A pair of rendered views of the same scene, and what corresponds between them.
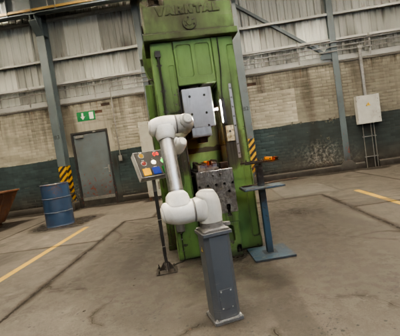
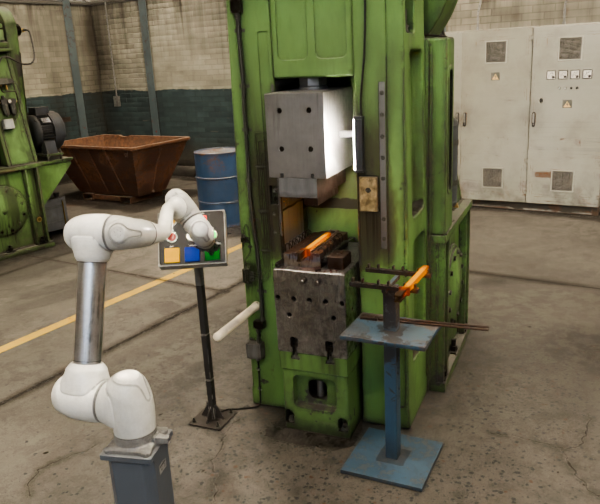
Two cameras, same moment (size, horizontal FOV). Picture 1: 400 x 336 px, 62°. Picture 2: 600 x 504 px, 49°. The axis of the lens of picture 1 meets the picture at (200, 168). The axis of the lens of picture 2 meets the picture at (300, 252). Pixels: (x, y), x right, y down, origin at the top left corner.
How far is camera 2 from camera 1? 195 cm
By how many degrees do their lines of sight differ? 33
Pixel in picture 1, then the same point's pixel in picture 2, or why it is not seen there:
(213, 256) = (117, 490)
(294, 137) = not seen: outside the picture
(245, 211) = (380, 355)
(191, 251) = (273, 395)
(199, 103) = (296, 128)
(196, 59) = (315, 20)
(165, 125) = (81, 239)
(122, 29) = not seen: outside the picture
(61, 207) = (221, 196)
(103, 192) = not seen: hidden behind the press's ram
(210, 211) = (116, 419)
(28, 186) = (216, 128)
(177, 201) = (70, 385)
